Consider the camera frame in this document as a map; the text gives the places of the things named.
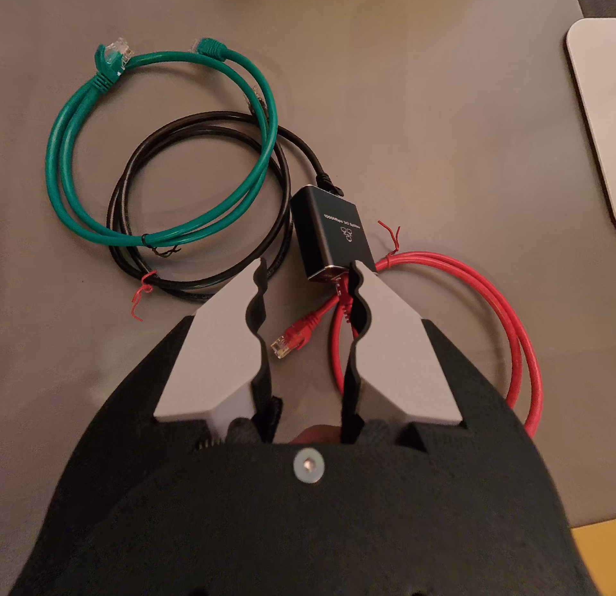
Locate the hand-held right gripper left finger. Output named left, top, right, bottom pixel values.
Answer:
left=154, top=258, right=284, bottom=429

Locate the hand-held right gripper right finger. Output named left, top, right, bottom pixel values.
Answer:
left=341, top=260, right=464, bottom=443

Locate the red ethernet cable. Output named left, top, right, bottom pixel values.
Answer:
left=270, top=251, right=543, bottom=438

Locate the black ethernet splitter box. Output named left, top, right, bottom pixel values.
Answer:
left=290, top=184, right=378, bottom=285

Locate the black ethernet cable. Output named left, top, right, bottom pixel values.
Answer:
left=107, top=111, right=345, bottom=302

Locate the green ethernet cable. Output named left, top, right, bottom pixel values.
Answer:
left=45, top=37, right=280, bottom=248

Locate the red twist tie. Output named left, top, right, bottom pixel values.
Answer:
left=131, top=269, right=158, bottom=323
left=377, top=220, right=401, bottom=255

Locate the black twist tie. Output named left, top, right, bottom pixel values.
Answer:
left=141, top=234, right=183, bottom=259

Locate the white lamp base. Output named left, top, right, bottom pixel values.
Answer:
left=565, top=18, right=616, bottom=227

